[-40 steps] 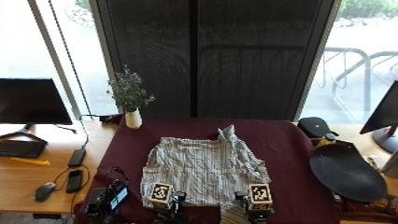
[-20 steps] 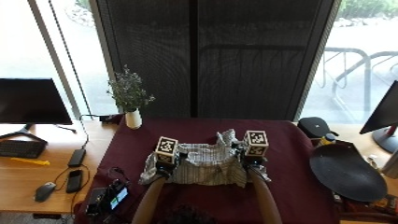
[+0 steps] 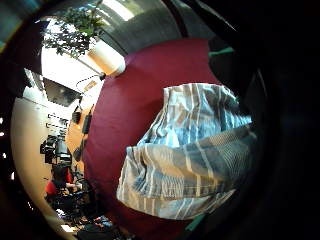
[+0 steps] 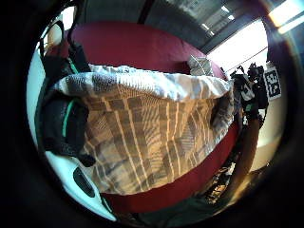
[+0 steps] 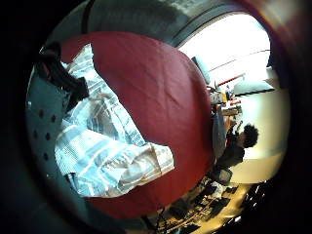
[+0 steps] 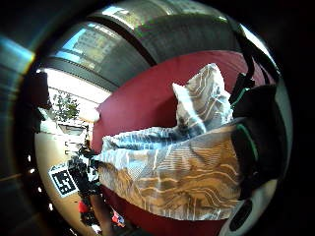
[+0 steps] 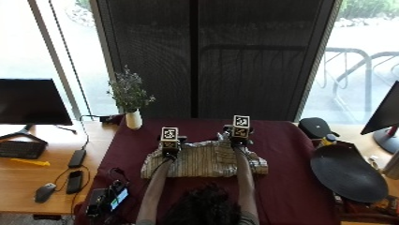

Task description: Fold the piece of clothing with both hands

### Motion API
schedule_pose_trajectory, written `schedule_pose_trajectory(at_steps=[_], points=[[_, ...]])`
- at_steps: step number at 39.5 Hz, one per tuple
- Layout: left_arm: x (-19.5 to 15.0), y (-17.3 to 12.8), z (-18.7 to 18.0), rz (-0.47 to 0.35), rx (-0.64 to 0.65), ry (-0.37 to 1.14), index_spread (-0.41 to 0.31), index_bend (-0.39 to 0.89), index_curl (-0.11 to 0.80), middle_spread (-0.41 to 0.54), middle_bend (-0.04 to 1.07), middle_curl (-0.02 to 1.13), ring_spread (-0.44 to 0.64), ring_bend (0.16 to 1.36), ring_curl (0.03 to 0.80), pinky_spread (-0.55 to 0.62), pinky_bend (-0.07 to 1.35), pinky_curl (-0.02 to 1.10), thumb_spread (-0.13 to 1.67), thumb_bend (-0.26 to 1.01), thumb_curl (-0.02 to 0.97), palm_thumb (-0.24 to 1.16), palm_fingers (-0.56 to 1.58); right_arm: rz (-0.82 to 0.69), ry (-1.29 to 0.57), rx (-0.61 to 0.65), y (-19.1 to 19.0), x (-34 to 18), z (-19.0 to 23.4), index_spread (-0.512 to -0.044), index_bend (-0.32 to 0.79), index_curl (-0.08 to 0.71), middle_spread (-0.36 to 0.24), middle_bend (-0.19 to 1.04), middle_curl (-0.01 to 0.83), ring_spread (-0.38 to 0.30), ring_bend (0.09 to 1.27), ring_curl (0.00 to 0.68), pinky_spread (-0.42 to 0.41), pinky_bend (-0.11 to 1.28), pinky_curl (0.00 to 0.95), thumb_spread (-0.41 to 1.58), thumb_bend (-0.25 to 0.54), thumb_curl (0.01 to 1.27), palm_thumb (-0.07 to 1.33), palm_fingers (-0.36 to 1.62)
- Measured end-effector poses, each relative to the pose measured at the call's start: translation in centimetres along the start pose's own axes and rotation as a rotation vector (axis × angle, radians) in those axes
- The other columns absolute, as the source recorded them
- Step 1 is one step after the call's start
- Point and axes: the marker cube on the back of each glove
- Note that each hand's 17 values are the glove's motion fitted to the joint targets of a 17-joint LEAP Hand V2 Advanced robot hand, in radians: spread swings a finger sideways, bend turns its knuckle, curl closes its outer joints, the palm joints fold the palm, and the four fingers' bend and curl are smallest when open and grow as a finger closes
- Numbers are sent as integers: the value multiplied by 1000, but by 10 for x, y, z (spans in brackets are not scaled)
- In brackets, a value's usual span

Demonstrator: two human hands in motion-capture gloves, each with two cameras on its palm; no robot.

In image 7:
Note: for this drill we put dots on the person's right hand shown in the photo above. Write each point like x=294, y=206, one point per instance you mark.
x=239, y=141

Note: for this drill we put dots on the person's left hand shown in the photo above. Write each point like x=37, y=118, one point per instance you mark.
x=170, y=151

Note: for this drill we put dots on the striped beige cloth garment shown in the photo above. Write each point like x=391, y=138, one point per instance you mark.
x=199, y=161

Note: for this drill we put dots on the white marker cube left glove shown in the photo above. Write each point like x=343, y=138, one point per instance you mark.
x=169, y=134

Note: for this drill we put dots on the white marker cube glove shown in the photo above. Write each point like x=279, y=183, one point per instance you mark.
x=169, y=134
x=240, y=125

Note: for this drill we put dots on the white marker cube right glove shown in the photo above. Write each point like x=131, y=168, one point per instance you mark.
x=240, y=125

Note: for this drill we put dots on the white vase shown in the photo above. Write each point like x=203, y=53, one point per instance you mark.
x=133, y=120

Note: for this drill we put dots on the black power adapter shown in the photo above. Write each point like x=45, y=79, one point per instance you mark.
x=110, y=119

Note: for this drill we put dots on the bunch of small pale flowers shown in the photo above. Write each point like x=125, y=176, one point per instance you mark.
x=129, y=92

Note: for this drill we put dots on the maroon tablecloth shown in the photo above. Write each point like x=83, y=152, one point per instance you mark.
x=290, y=175

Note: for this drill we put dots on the dark mesh window blind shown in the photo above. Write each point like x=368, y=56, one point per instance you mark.
x=215, y=59

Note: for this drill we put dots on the black device with lit screen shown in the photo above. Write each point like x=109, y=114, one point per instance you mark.
x=109, y=198

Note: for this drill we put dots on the black power bank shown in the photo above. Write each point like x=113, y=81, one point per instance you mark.
x=76, y=158

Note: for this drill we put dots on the black smartphone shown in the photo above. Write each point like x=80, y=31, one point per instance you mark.
x=74, y=182

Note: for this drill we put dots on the black oval chair seat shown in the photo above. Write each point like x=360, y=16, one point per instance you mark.
x=347, y=173

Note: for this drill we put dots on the grey metal bike rack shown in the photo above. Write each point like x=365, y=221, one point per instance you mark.
x=352, y=75

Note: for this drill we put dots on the yellow flat strip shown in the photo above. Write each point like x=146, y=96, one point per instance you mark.
x=30, y=162

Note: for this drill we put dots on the grey computer mouse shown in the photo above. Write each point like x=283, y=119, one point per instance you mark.
x=44, y=192

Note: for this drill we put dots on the black monitor with round base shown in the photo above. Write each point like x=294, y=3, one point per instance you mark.
x=384, y=115

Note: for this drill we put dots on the black computer monitor on stand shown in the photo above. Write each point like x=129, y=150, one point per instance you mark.
x=29, y=101

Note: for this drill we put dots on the black keyboard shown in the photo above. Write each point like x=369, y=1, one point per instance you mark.
x=20, y=149

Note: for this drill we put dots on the white window frame post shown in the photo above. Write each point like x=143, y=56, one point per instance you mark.
x=57, y=59

